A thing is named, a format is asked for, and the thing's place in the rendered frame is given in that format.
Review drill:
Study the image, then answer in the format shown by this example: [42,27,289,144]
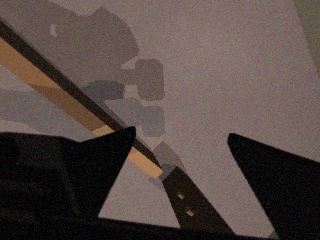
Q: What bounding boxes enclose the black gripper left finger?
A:
[0,126,136,217]

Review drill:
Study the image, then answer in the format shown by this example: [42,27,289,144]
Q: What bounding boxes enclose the long wooden plank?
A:
[0,20,163,179]

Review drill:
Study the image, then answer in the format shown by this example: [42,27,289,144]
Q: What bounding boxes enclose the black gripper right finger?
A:
[227,133,320,240]

